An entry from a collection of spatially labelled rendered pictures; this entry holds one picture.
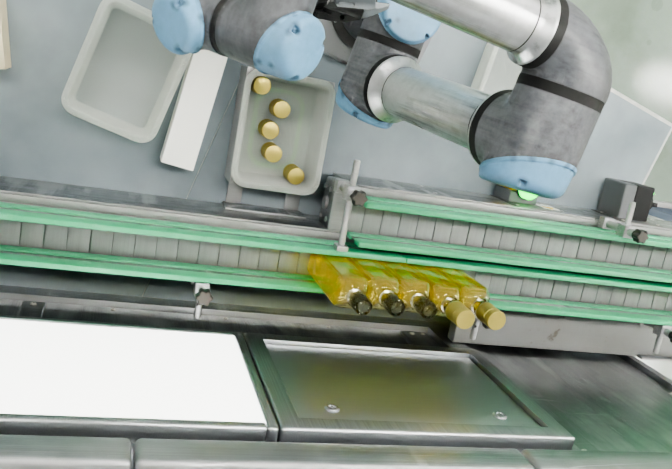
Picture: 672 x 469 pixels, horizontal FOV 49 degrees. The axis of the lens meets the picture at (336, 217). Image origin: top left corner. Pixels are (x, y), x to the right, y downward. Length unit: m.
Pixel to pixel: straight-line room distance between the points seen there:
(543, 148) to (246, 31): 0.40
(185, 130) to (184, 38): 0.56
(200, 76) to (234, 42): 0.57
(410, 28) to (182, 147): 0.47
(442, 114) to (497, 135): 0.14
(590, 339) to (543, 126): 0.88
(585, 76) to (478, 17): 0.16
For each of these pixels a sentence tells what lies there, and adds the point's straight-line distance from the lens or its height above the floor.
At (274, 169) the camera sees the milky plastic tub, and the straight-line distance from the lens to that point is 1.47.
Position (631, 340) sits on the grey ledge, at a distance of 1.82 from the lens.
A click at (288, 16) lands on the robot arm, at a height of 1.41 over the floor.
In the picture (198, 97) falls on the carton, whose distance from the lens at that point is 1.39.
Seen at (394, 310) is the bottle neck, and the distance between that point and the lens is 1.22.
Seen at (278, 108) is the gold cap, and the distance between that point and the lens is 1.41.
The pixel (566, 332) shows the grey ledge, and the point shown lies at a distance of 1.71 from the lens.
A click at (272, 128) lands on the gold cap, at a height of 0.81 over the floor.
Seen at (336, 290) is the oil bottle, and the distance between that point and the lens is 1.23.
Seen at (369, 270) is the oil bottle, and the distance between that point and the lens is 1.29.
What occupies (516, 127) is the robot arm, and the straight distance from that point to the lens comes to 0.96.
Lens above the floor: 2.19
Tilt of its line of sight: 69 degrees down
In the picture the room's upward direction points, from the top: 131 degrees clockwise
